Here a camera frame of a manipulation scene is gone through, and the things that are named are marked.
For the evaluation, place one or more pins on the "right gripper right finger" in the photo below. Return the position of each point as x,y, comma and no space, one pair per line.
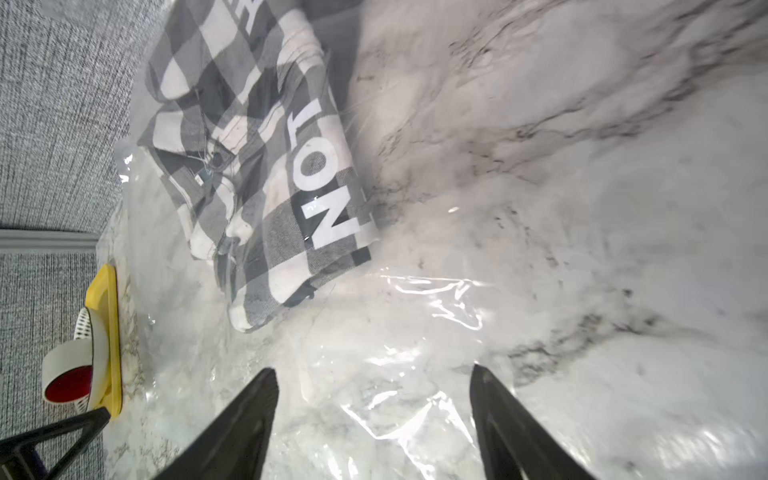
511,442

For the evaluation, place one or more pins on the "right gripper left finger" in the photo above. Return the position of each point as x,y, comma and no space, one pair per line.
235,444

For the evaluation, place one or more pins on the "clear vacuum bag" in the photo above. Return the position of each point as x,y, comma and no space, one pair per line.
570,193

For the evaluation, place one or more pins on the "black white checkered cloth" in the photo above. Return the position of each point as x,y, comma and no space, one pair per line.
248,142

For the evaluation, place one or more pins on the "yellow tray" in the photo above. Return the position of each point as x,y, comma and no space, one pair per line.
102,306

